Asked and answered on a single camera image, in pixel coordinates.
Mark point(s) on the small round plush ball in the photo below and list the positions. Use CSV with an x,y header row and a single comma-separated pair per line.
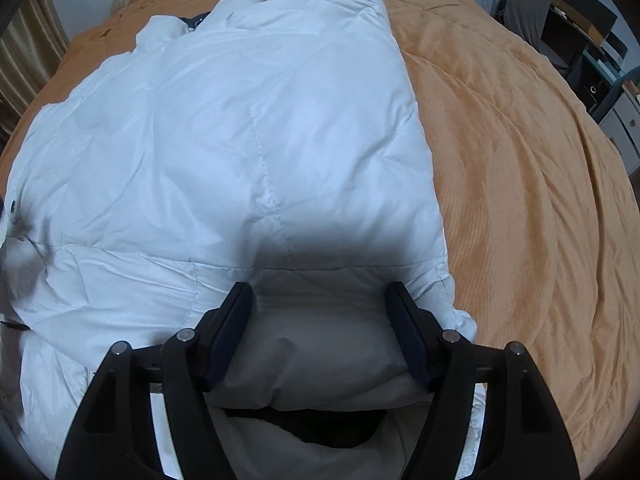
x,y
119,5

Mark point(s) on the white puffer jacket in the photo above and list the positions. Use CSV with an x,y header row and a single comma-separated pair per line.
x,y
278,143

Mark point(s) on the white drawer cabinet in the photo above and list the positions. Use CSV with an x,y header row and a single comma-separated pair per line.
x,y
621,126

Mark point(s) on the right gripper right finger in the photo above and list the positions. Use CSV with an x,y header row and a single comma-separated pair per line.
x,y
523,435

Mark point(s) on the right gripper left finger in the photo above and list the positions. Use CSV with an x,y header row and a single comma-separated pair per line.
x,y
112,434

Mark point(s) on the grey chair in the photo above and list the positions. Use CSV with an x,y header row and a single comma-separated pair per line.
x,y
526,18

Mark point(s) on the beige curtain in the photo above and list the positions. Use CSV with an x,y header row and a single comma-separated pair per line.
x,y
32,48

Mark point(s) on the orange bed cover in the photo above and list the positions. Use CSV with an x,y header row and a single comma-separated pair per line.
x,y
541,221

